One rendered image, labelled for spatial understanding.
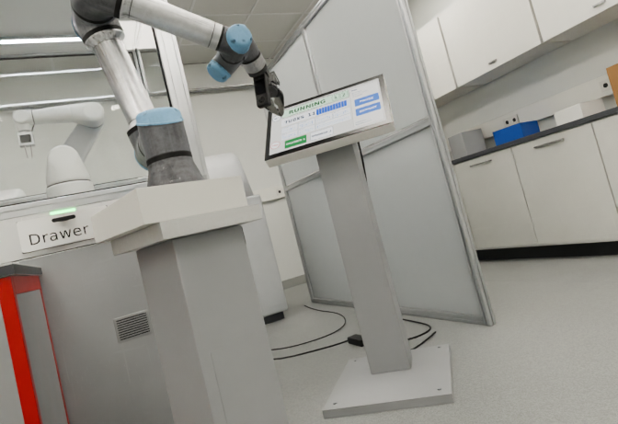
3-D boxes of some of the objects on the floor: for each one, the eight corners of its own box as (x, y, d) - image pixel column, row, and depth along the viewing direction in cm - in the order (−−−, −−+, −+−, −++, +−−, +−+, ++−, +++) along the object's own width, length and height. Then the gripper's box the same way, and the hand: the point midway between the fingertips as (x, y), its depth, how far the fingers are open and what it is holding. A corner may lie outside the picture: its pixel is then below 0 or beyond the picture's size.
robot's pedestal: (337, 499, 112) (264, 201, 117) (241, 590, 91) (157, 222, 96) (263, 474, 133) (203, 222, 138) (170, 543, 111) (104, 242, 116)
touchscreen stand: (453, 403, 147) (374, 102, 154) (324, 418, 159) (255, 140, 166) (450, 349, 195) (390, 123, 202) (350, 365, 207) (296, 151, 214)
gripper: (268, 55, 158) (292, 101, 172) (246, 63, 160) (271, 108, 175) (268, 69, 152) (292, 116, 167) (244, 77, 154) (270, 123, 169)
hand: (280, 114), depth 168 cm, fingers closed
